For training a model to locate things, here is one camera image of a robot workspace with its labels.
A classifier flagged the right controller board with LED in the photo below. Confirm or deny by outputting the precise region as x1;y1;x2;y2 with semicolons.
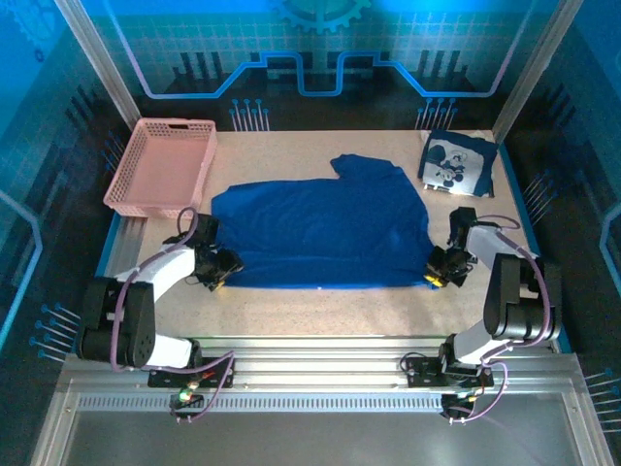
440;390;480;415

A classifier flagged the controller board with led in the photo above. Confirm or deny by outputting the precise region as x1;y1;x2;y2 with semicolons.
169;387;206;410
440;390;480;415

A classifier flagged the pink plastic basket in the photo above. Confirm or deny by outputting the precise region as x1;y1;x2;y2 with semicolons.
102;117;219;221

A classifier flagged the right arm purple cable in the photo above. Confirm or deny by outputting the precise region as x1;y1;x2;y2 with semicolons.
439;213;557;423

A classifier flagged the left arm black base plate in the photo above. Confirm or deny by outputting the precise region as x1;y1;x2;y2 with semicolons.
147;352;238;390

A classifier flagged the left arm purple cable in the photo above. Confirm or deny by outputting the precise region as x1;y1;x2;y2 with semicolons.
110;206;239;424

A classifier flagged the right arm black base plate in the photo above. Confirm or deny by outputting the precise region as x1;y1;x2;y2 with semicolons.
401;352;496;390

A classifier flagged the blue printed t-shirt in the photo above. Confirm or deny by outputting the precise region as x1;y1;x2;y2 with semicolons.
211;152;439;291

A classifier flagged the folded navy cartoon t-shirt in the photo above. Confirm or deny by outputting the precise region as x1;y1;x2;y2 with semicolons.
417;127;501;199

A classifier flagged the slotted grey cable duct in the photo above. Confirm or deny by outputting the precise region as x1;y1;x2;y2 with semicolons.
76;394;445;414

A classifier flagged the aluminium frame rail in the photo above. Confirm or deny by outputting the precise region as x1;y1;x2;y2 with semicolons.
56;333;586;414

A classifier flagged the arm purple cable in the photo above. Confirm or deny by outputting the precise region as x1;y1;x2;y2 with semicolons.
439;213;557;423
110;206;239;424

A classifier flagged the left controller board with LED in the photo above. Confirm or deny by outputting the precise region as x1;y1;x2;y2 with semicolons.
169;387;206;410

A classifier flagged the aluminium corner post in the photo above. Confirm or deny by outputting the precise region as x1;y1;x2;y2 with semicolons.
51;0;143;128
490;0;586;143

